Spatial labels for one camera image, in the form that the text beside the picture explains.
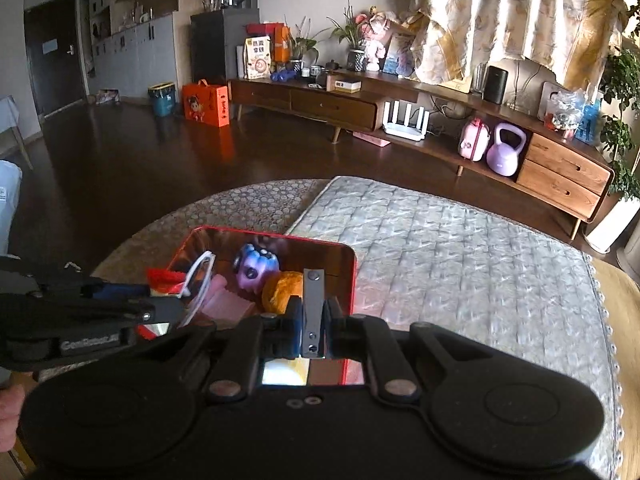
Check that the small green plant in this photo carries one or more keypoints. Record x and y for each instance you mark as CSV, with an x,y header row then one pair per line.
x,y
300,47

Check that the orange gift box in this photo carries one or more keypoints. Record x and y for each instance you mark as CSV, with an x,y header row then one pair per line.
x,y
205,105

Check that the teal bin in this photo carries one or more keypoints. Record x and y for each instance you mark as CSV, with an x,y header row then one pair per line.
x,y
162,102

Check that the potted tree in white pot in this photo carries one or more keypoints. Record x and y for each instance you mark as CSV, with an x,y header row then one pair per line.
x,y
612,225

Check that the pink doll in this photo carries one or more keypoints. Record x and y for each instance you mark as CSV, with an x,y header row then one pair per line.
x,y
375,42

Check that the red box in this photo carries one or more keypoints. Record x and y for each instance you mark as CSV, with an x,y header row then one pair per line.
x,y
320,252

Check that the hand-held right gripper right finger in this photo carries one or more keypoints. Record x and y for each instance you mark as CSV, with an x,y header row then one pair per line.
x,y
334,330

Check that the plant in patterned pot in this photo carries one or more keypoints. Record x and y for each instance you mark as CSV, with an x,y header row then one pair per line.
x,y
356,59

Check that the blue toy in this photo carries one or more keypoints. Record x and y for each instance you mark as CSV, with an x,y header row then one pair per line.
x,y
282,76

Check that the grey metal bar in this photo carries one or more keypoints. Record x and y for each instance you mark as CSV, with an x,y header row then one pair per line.
x,y
313,310

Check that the glass vase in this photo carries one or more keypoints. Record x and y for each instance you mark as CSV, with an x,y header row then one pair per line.
x,y
478,79

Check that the orange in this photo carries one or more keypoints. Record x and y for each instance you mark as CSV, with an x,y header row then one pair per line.
x,y
280,291

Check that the orange bag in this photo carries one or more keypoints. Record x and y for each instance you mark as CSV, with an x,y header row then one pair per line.
x,y
281,44

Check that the black speaker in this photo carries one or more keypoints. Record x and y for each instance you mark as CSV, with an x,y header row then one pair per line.
x,y
496,85

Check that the purple octopus toy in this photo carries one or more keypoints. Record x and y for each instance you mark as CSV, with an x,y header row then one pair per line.
x,y
255,267

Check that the white router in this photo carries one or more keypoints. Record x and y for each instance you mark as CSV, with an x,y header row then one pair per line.
x,y
406,122

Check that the dark door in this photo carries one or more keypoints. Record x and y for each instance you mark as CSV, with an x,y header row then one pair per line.
x,y
55,60

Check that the floral cloth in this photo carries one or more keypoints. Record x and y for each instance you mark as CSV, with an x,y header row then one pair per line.
x,y
500,15

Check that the person's left hand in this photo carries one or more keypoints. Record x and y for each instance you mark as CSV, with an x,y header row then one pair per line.
x,y
10,405

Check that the red snack packet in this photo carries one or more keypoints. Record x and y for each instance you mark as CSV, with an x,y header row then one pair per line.
x,y
165,278

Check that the grey wall cabinet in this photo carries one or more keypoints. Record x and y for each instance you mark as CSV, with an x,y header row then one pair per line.
x,y
145,60

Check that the pink backpack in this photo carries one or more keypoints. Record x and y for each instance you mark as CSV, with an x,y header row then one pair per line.
x,y
474,141

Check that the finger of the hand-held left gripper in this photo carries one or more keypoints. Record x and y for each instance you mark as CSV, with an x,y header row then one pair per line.
x,y
122,291
150,314

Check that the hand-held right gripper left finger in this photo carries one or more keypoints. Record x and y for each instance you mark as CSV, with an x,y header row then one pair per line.
x,y
297,321

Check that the purple kettlebell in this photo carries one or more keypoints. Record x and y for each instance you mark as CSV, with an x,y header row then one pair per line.
x,y
505,155

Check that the blue plastic pack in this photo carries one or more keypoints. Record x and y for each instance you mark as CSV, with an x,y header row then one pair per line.
x,y
589,122

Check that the cereal box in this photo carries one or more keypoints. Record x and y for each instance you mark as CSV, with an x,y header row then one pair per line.
x,y
258,59

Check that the wooden TV cabinet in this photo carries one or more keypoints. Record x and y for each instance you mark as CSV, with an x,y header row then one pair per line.
x,y
560,170

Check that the yellow white box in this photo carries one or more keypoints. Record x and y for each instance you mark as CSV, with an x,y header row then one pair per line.
x,y
344,85

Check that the white sunglasses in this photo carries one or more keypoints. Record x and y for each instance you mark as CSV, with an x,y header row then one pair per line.
x,y
195,291

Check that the flat pink box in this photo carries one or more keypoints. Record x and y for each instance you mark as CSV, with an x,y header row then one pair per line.
x,y
372,139

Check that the dark fridge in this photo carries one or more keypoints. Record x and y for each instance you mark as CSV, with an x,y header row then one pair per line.
x,y
220,45

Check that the grey quilted table mat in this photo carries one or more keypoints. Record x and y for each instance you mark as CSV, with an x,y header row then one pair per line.
x,y
450,260

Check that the clear bag of toys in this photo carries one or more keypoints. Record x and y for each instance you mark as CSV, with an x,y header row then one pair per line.
x,y
562,112

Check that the blue picture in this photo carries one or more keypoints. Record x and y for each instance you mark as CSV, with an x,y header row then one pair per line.
x,y
398,55

